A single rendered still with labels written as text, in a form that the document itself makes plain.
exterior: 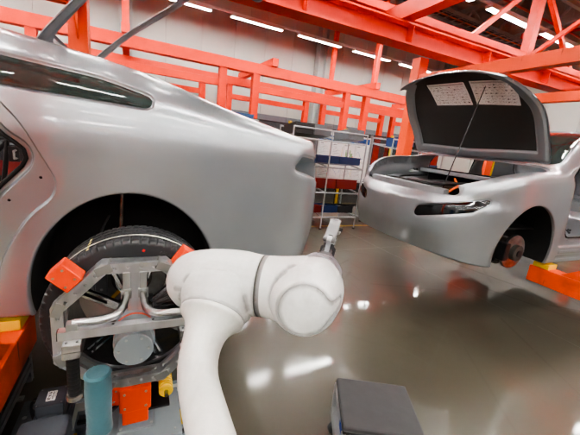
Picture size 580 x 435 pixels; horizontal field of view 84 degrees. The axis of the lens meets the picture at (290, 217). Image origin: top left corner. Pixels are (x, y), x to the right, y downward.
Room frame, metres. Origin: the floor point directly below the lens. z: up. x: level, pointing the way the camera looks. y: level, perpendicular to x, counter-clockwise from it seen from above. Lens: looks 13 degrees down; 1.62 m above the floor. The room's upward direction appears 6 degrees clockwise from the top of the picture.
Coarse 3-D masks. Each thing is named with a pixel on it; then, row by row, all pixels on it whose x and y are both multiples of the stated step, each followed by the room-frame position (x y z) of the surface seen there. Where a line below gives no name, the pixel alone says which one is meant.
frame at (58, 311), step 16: (144, 256) 1.17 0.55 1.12; (160, 256) 1.19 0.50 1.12; (96, 272) 1.05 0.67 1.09; (112, 272) 1.08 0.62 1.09; (80, 288) 1.03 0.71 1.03; (64, 304) 1.01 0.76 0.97; (64, 320) 1.02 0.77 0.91; (176, 352) 1.21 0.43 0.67; (64, 368) 1.01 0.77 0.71; (80, 368) 1.03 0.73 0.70; (144, 368) 1.16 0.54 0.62; (160, 368) 1.17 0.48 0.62; (112, 384) 1.07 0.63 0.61; (128, 384) 1.10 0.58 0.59
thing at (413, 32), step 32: (288, 0) 3.91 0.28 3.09; (320, 0) 4.07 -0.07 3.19; (352, 0) 4.54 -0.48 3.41; (416, 0) 4.22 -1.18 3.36; (448, 0) 3.82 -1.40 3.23; (544, 0) 6.02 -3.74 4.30; (352, 32) 4.30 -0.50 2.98; (384, 32) 4.47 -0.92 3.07; (416, 32) 4.68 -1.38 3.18; (448, 32) 5.23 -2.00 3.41; (480, 32) 5.52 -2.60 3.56
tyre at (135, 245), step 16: (96, 240) 1.23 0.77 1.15; (112, 240) 1.18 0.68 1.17; (128, 240) 1.18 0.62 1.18; (144, 240) 1.21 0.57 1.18; (160, 240) 1.25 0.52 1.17; (176, 240) 1.36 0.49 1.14; (80, 256) 1.11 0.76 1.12; (96, 256) 1.13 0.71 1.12; (112, 256) 1.15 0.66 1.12; (128, 256) 1.17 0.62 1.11; (48, 288) 1.07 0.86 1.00; (48, 304) 1.06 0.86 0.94; (48, 320) 1.06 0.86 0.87; (48, 336) 1.06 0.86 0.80; (112, 368) 1.15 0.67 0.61
